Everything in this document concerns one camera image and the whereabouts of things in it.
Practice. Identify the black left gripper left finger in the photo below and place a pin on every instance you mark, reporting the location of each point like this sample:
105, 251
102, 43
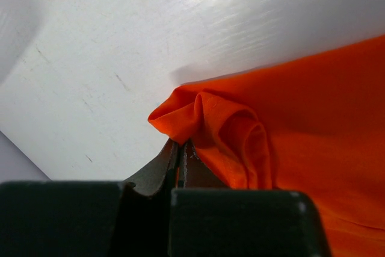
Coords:
91, 218

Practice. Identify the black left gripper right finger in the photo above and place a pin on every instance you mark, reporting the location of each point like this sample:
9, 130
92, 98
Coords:
209, 219

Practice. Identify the orange t-shirt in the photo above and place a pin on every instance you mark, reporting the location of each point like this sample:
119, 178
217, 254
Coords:
314, 125

